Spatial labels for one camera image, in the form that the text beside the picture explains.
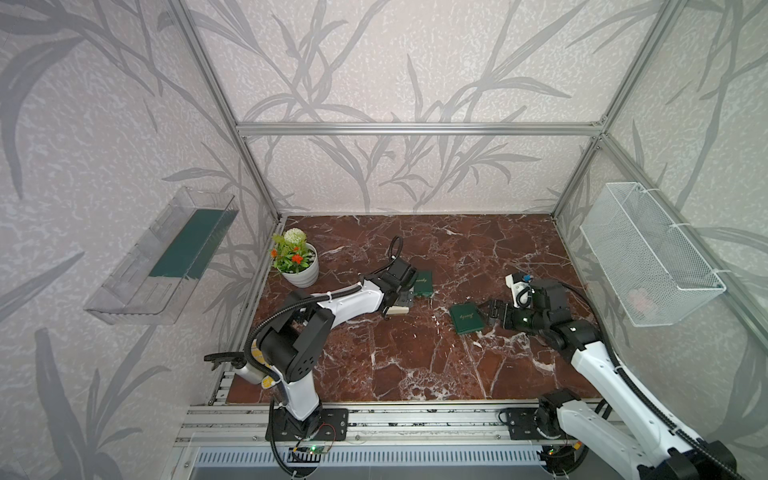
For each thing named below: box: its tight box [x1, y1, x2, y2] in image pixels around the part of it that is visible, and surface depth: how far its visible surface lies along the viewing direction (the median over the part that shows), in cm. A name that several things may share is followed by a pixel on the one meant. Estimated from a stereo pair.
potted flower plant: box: [270, 228, 320, 288], surface depth 93 cm
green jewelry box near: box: [450, 301, 485, 335], surface depth 91 cm
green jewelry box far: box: [414, 270, 433, 297], surface depth 98 cm
